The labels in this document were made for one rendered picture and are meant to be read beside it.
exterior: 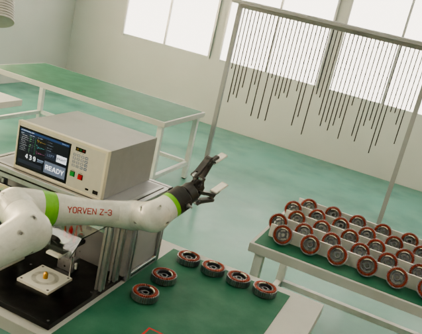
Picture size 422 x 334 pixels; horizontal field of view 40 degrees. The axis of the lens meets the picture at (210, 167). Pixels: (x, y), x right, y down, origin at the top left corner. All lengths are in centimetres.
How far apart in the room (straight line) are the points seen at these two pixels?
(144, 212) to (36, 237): 40
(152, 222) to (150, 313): 52
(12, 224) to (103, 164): 64
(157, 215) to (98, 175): 43
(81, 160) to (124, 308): 60
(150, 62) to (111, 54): 73
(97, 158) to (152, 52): 706
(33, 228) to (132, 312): 75
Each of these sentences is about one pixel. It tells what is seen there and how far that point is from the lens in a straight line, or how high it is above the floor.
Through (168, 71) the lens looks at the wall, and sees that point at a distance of 913.
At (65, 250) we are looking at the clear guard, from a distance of 209.
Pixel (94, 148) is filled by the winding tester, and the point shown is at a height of 131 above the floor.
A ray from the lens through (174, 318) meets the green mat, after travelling 232.
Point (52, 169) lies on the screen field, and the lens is 239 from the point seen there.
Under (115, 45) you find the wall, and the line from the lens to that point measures 960.
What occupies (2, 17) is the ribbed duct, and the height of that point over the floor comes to 160.
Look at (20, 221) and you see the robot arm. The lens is 170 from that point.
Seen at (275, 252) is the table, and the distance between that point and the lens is 310.
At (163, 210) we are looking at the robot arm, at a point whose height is 126.
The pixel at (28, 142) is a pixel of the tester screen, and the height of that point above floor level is 124.
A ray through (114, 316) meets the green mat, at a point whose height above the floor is 75.
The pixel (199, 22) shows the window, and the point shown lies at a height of 144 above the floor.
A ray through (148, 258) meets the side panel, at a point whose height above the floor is 78.
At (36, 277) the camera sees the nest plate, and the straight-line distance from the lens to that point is 239.
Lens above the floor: 199
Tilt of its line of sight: 17 degrees down
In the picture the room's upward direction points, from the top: 13 degrees clockwise
